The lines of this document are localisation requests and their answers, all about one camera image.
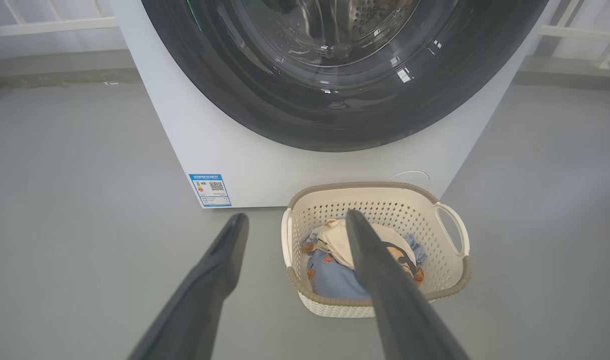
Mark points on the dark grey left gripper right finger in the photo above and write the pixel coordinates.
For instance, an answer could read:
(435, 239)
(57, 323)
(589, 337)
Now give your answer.
(395, 305)

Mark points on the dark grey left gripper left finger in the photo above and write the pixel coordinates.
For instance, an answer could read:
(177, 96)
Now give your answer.
(204, 300)

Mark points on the light blue garment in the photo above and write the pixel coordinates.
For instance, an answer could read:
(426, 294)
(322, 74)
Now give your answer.
(335, 282)

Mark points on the dark round washing machine door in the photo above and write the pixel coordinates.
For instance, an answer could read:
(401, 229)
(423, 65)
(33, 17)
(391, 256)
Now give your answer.
(254, 95)

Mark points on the cream plastic laundry basket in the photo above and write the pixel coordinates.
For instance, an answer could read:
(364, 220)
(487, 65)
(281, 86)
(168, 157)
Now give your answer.
(335, 309)

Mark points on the white washing machine body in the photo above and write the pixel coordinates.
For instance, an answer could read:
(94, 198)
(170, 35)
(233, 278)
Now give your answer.
(264, 170)

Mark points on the stainless steel washing drum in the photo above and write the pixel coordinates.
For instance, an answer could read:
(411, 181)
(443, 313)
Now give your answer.
(335, 25)

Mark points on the blue energy label sticker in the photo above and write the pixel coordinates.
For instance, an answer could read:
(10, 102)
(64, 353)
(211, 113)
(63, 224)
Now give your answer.
(210, 190)

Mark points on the white metal railing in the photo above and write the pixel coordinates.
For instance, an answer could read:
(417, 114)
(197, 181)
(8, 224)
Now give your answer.
(44, 26)
(580, 34)

